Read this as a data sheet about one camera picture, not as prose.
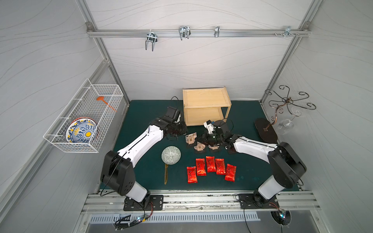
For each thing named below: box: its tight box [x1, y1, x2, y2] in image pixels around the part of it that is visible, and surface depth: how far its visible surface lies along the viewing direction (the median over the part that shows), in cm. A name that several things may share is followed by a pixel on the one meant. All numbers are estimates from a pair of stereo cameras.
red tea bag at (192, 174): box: [186, 166, 199, 184], surface depth 82 cm
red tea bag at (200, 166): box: [195, 158, 207, 177], surface depth 86 cm
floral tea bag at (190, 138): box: [185, 132, 197, 145], surface depth 88 cm
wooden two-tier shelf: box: [182, 86, 232, 127], surface depth 99 cm
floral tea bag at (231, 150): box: [228, 147, 237, 154], surface depth 66 cm
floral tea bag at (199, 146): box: [193, 141, 206, 151], surface depth 95 cm
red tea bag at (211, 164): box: [205, 156, 217, 173], surface depth 86 cm
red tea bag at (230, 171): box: [224, 163, 237, 183], surface depth 84 cm
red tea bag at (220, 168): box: [215, 158, 226, 175], surface depth 86 cm
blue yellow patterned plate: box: [65, 116, 99, 144], surface depth 62 cm
